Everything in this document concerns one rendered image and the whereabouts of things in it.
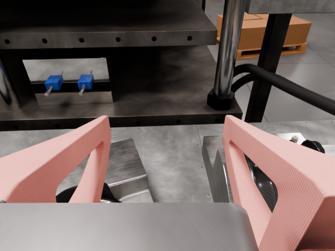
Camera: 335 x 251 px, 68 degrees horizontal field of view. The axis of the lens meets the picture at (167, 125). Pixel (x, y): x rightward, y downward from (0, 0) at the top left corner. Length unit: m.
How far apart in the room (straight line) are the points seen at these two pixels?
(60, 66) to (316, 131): 0.85
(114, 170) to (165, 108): 0.44
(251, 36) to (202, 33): 2.62
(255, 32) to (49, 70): 2.88
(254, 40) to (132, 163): 3.12
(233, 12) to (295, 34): 3.09
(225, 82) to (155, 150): 0.34
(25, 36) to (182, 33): 0.49
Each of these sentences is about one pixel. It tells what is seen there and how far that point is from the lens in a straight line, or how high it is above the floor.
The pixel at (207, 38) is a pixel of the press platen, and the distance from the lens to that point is 0.86.
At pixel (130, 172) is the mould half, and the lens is 0.50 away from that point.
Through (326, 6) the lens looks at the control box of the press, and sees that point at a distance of 1.06.
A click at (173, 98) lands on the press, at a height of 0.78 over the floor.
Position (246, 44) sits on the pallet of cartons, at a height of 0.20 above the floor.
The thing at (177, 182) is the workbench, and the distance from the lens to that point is 0.62.
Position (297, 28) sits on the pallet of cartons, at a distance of 3.83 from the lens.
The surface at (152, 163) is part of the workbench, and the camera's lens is 0.66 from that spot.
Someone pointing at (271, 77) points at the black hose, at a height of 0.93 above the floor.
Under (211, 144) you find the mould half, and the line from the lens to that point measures 0.63.
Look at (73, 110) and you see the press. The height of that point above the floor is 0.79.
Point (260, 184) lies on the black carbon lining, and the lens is 0.49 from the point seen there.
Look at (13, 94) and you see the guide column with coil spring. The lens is 1.01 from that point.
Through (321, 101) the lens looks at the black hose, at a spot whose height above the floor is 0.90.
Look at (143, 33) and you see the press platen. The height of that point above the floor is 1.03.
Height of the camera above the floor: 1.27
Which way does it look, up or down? 37 degrees down
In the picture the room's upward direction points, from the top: straight up
